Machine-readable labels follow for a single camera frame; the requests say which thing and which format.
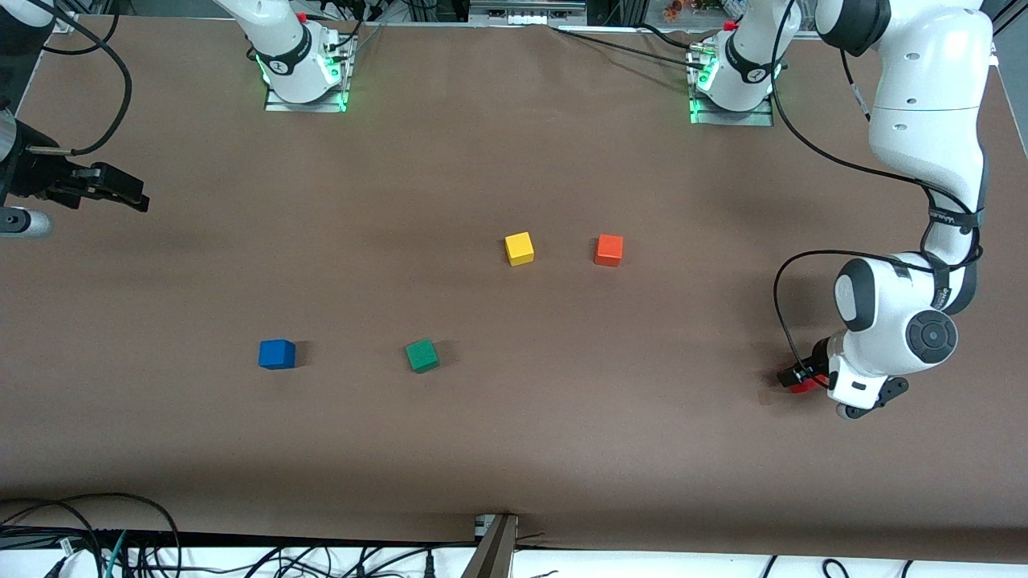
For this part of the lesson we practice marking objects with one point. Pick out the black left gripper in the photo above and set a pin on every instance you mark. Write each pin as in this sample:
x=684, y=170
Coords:
x=818, y=356

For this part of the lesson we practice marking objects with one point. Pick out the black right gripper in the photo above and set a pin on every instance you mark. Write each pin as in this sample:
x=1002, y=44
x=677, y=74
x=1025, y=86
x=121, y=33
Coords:
x=34, y=174

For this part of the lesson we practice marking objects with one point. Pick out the red block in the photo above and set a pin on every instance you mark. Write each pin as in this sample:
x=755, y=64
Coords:
x=803, y=388

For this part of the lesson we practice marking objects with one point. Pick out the blue block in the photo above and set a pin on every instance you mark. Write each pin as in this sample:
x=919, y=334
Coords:
x=276, y=354

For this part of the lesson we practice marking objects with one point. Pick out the orange block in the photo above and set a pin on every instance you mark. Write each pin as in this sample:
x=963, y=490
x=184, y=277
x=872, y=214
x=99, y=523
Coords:
x=609, y=250

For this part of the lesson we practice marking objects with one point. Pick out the yellow block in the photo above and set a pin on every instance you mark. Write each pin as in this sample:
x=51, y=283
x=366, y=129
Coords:
x=520, y=249

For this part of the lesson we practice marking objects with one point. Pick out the green block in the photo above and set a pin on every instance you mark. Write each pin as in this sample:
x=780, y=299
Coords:
x=422, y=356

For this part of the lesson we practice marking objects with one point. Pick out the grey power strip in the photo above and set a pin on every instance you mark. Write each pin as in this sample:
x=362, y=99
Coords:
x=526, y=11

